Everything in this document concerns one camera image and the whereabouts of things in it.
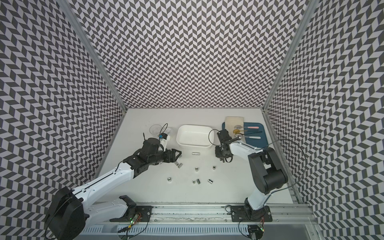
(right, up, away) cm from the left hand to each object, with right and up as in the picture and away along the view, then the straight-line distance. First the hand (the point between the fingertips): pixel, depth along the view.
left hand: (176, 154), depth 81 cm
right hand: (+26, -4, +12) cm, 29 cm away
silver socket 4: (+10, -16, +1) cm, 19 cm away
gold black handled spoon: (+39, +11, +23) cm, 47 cm away
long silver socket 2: (+10, -2, +12) cm, 16 cm away
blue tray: (+55, +4, +18) cm, 58 cm away
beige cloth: (+36, +18, +27) cm, 49 cm away
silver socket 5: (+12, -16, +2) cm, 20 cm away
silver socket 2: (+11, -10, +5) cm, 16 cm away
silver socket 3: (+21, -9, +6) cm, 24 cm away
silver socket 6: (+19, -15, +1) cm, 25 cm away
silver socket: (+1, -8, +7) cm, 11 cm away
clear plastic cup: (-17, +12, +18) cm, 28 cm away
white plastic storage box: (+10, +8, +21) cm, 25 cm away
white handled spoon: (+42, +8, +21) cm, 47 cm away
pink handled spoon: (+41, +14, +25) cm, 50 cm away
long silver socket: (-1, -7, +8) cm, 11 cm away
